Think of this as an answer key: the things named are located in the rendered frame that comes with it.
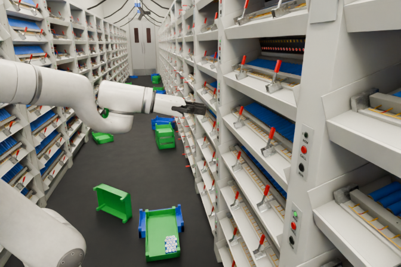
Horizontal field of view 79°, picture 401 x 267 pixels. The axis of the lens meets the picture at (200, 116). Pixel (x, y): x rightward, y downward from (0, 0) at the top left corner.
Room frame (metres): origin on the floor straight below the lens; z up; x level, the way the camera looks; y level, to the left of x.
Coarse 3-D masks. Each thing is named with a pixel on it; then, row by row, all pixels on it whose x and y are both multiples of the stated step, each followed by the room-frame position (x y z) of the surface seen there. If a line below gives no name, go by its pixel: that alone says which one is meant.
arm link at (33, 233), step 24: (0, 192) 0.45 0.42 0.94; (0, 216) 0.43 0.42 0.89; (24, 216) 0.47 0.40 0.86; (48, 216) 0.51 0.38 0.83; (0, 240) 0.44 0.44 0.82; (24, 240) 0.45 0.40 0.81; (48, 240) 0.48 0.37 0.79; (72, 240) 0.51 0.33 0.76; (48, 264) 0.46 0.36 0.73; (72, 264) 0.48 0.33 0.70
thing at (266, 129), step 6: (246, 114) 0.99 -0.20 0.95; (252, 120) 0.92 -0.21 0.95; (258, 120) 0.90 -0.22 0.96; (252, 126) 0.89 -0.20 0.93; (258, 126) 0.87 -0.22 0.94; (264, 126) 0.83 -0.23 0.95; (264, 132) 0.81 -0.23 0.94; (276, 132) 0.76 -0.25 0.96; (276, 138) 0.73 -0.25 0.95; (282, 138) 0.71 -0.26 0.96; (282, 144) 0.70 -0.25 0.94; (288, 144) 0.67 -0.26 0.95; (282, 150) 0.67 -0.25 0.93; (288, 150) 0.67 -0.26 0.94; (288, 156) 0.63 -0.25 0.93
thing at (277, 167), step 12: (228, 108) 1.13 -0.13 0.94; (228, 120) 1.06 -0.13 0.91; (240, 132) 0.90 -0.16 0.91; (252, 132) 0.87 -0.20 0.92; (252, 144) 0.78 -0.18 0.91; (264, 144) 0.76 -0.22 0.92; (276, 156) 0.67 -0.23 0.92; (264, 168) 0.69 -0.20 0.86; (276, 168) 0.61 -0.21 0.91; (288, 168) 0.53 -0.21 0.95; (276, 180) 0.61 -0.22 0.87; (288, 180) 0.53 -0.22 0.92
